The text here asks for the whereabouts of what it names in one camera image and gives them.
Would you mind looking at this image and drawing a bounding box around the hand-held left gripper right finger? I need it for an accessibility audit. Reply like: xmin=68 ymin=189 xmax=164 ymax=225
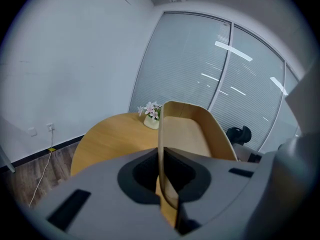
xmin=163 ymin=146 xmax=261 ymax=236

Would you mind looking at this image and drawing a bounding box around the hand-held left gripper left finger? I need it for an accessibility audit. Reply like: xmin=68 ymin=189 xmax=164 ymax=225
xmin=31 ymin=147 xmax=185 ymax=240

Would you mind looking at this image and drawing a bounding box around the tan wooden container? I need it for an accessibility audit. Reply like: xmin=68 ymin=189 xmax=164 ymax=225
xmin=154 ymin=100 xmax=238 ymax=229

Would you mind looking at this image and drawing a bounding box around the black office chair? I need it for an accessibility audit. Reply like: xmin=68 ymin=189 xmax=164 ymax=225
xmin=226 ymin=125 xmax=252 ymax=146

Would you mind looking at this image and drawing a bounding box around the round wooden table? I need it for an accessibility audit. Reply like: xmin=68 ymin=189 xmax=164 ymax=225
xmin=70 ymin=112 xmax=161 ymax=177

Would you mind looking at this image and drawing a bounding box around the white pot with pink flowers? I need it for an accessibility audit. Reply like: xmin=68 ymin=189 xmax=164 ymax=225
xmin=136 ymin=101 xmax=163 ymax=130

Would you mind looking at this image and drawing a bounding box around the glass partition with blinds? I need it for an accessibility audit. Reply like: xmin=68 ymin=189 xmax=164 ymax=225
xmin=128 ymin=10 xmax=302 ymax=153

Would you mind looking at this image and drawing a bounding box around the white power cable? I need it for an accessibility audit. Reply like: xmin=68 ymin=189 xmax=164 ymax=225
xmin=28 ymin=130 xmax=55 ymax=208

